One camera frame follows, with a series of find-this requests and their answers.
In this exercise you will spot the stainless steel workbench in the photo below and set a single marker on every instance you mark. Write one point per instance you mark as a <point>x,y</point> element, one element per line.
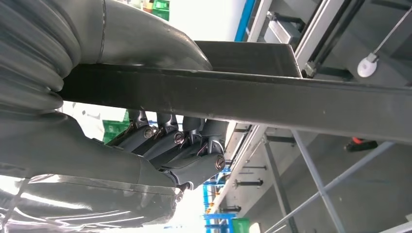
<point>239,157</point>

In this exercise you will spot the black caster red brake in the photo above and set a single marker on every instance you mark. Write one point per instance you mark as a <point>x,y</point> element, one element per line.
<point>360,145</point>

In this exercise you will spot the green plastic crate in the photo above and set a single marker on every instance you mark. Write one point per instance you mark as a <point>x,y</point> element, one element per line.
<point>114,128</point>
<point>239,226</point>
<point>161,9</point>

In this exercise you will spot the black levelling foot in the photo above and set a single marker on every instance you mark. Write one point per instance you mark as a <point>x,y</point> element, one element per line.
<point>248,183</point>
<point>230,209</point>

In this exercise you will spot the white round disc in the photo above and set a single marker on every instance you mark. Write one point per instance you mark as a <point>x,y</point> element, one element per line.
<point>367,67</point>

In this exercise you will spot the aluminium profile frame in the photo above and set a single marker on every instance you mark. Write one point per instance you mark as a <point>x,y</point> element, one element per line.
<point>318,29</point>

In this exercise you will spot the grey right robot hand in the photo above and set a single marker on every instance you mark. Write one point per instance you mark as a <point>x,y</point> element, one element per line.
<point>80,160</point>

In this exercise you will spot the blue metal storage rack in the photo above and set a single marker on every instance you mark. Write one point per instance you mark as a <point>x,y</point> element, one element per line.
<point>244,19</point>
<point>219,217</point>

